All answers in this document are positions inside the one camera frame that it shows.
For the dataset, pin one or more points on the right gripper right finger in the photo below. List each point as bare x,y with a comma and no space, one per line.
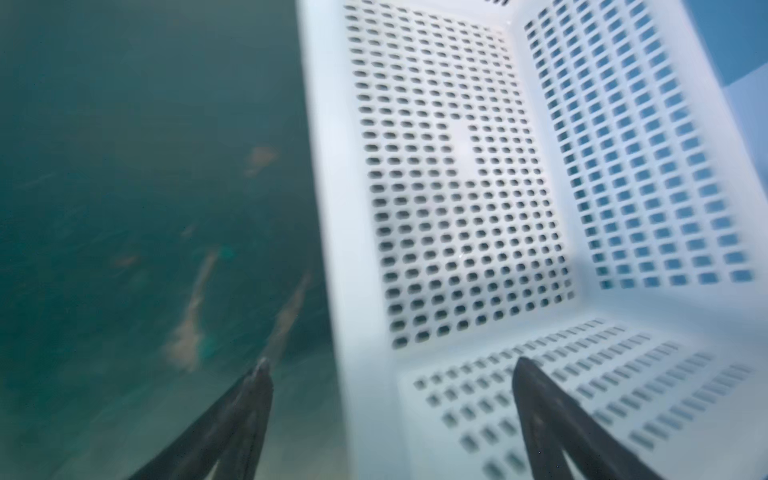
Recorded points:
556,431

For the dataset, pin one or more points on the white plastic basket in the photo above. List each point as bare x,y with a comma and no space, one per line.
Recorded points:
560,181

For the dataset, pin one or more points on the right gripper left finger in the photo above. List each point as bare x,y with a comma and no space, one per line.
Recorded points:
226,441

